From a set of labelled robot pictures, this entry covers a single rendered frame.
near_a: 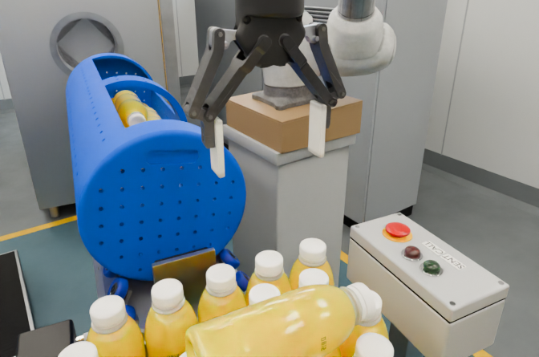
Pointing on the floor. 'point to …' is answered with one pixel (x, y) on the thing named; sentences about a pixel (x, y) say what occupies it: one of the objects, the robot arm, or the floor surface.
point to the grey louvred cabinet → (363, 88)
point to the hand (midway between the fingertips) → (269, 155)
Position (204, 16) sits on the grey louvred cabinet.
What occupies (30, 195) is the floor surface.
